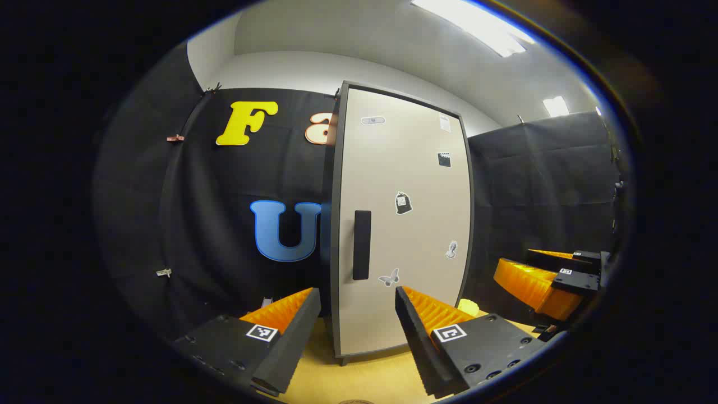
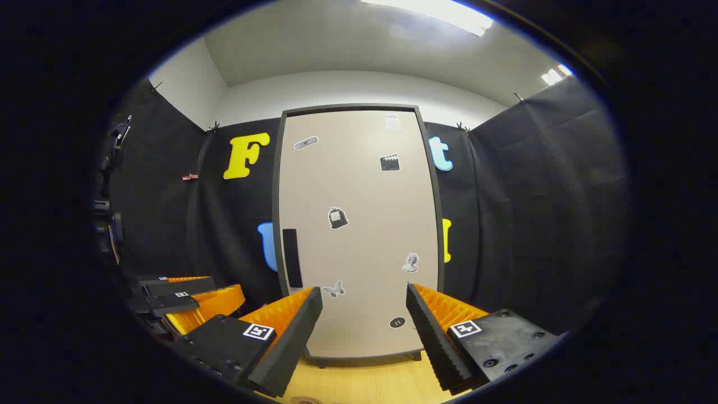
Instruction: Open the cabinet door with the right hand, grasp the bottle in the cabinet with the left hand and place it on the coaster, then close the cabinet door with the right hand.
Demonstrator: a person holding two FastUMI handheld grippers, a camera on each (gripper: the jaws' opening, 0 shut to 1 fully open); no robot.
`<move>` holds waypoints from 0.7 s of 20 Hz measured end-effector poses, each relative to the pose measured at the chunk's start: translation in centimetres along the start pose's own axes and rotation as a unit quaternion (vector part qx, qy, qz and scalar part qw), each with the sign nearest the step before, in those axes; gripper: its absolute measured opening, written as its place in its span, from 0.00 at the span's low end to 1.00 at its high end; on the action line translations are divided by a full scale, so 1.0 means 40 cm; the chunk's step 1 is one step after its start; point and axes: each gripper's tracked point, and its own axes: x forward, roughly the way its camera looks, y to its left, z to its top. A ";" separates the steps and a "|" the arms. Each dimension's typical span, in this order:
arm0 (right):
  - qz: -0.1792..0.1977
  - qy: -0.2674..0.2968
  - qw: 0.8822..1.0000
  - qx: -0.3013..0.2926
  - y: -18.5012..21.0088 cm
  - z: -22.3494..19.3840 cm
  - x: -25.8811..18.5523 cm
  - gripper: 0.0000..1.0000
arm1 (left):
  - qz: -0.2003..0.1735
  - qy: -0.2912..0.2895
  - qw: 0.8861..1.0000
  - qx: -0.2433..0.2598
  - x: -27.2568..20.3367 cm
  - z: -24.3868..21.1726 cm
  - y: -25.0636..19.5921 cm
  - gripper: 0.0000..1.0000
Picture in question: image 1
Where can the dark grey cabinet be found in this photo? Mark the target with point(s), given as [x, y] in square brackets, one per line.
[335, 252]

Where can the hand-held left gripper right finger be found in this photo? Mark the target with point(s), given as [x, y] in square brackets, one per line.
[420, 342]

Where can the small ceiling light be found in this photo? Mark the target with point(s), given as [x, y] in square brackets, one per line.
[555, 106]

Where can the long ceiling light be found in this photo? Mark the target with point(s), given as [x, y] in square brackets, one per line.
[477, 25]

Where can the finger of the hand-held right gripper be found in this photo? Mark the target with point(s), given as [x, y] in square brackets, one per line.
[580, 283]
[547, 261]

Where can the yellow lumpy sponge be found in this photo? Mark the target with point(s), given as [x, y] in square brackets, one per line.
[468, 307]

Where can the black backdrop cloth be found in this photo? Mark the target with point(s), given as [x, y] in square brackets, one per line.
[213, 213]

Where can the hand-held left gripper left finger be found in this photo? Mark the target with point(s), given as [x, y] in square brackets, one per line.
[291, 336]

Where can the beige cabinet door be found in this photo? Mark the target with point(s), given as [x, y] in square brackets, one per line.
[392, 157]

